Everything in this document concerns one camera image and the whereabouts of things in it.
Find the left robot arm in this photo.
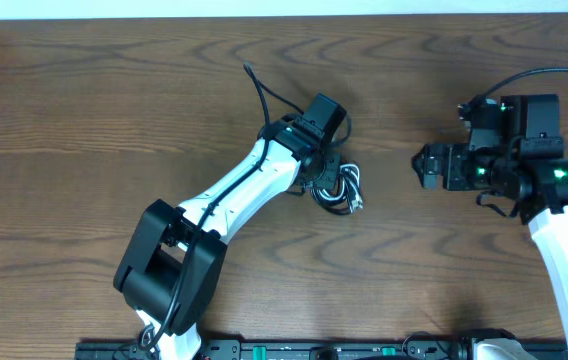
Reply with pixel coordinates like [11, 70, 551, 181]
[113, 94, 347, 359]

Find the black USB cable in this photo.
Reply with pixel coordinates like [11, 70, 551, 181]
[286, 162, 365, 217]

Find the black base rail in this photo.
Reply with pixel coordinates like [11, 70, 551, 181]
[74, 338, 568, 360]

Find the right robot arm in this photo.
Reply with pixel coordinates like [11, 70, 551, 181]
[412, 94, 568, 350]

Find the white USB cable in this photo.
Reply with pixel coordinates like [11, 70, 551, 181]
[321, 163, 364, 202]

